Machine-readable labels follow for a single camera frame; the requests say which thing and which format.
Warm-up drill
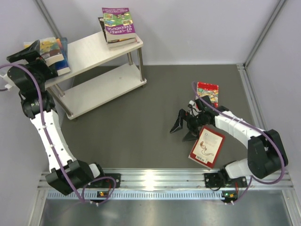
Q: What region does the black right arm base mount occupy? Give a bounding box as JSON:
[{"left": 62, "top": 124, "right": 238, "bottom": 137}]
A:
[{"left": 204, "top": 172, "right": 247, "bottom": 191}]

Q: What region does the purple storey treehouse book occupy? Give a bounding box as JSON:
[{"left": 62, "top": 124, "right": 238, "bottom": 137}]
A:
[{"left": 102, "top": 8, "right": 136, "bottom": 42}]

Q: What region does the light teal paperback book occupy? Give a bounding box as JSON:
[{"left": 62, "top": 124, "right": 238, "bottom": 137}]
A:
[{"left": 39, "top": 37, "right": 64, "bottom": 66}]

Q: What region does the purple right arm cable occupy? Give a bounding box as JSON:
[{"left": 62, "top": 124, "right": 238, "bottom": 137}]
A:
[{"left": 191, "top": 81, "right": 289, "bottom": 205}]

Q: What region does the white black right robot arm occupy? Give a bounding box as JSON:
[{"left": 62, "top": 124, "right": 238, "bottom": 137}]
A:
[{"left": 170, "top": 96, "right": 288, "bottom": 187}]

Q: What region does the red Edward Tulane book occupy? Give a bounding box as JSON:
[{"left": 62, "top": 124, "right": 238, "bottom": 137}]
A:
[{"left": 188, "top": 126, "right": 225, "bottom": 169}]

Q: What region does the white two-tier shelf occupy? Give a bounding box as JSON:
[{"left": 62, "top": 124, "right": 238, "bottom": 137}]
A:
[{"left": 45, "top": 32, "right": 147, "bottom": 120}]

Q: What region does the blue Jane Eyre book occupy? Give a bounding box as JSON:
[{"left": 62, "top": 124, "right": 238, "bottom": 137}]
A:
[{"left": 50, "top": 37, "right": 71, "bottom": 76}]

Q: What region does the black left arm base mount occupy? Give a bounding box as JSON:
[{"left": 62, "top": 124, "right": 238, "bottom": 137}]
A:
[{"left": 87, "top": 173, "right": 121, "bottom": 188}]

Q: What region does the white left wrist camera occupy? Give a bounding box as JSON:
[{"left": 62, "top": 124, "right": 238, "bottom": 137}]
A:
[{"left": 0, "top": 73, "right": 14, "bottom": 92}]

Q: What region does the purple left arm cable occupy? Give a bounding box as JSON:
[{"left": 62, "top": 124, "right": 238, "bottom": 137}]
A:
[{"left": 0, "top": 64, "right": 117, "bottom": 204}]

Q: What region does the black treehouse book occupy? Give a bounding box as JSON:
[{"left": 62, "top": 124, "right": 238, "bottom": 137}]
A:
[{"left": 98, "top": 17, "right": 109, "bottom": 44}]

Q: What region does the aluminium front rail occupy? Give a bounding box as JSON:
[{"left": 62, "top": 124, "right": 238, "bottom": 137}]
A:
[{"left": 37, "top": 167, "right": 294, "bottom": 201}]

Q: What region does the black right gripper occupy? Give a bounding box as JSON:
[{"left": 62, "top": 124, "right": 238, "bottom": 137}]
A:
[{"left": 170, "top": 109, "right": 206, "bottom": 142}]

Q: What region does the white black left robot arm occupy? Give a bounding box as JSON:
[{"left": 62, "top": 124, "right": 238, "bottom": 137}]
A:
[{"left": 7, "top": 40, "right": 106, "bottom": 195}]

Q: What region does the red storey treehouse book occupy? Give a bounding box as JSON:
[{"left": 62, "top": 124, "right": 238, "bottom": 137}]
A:
[{"left": 107, "top": 38, "right": 137, "bottom": 50}]

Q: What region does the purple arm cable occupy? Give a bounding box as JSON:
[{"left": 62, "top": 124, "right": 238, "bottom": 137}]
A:
[
  {"left": 0, "top": 64, "right": 117, "bottom": 204},
  {"left": 191, "top": 81, "right": 289, "bottom": 205}
]

